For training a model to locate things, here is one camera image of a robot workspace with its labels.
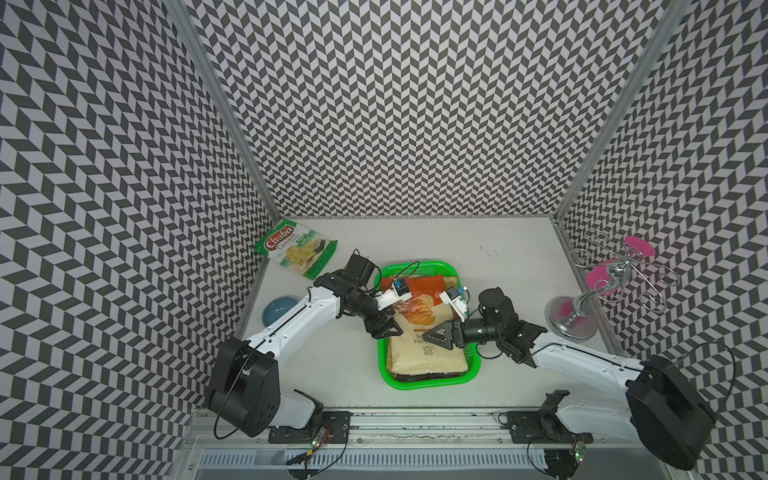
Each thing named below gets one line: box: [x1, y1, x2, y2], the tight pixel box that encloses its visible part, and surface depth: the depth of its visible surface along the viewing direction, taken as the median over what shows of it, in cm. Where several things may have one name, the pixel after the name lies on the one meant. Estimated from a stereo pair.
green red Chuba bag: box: [254, 218, 338, 280], surface depth 110 cm
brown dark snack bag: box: [394, 370, 469, 382], surface depth 76 cm
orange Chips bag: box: [386, 331, 469, 376], surface depth 75 cm
